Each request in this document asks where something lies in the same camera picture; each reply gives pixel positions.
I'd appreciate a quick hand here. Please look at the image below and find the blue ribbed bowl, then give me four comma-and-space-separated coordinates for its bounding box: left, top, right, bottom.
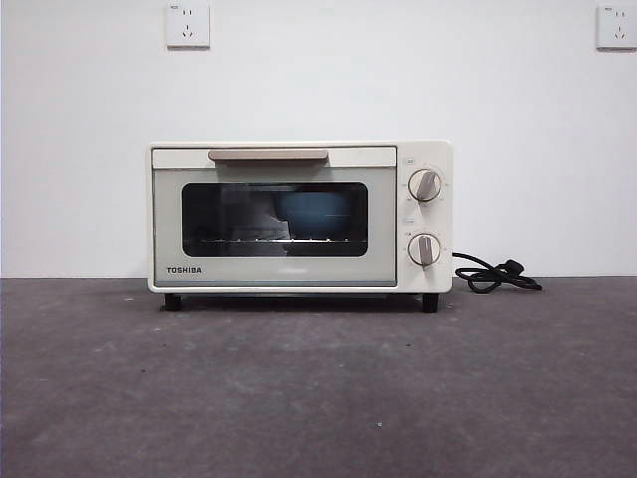
271, 194, 350, 237

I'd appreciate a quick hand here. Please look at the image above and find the glass oven door with handle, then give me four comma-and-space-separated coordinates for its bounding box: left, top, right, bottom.
150, 145, 399, 289

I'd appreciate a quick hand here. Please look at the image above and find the cream round oven knob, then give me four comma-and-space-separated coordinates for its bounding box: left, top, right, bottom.
407, 231, 443, 273
407, 168, 445, 203

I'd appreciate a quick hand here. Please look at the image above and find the cream toaster oven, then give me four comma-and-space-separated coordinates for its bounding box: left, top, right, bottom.
145, 139, 455, 314

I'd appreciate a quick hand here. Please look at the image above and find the metal wire oven rack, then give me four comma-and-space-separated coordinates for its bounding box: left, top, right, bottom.
198, 236, 350, 246

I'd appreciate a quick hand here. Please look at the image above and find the black oven power cable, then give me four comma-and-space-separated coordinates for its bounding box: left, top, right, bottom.
451, 251, 543, 294

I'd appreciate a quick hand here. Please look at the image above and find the white wall socket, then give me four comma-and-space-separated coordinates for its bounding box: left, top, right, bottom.
596, 4, 637, 51
165, 2, 211, 50

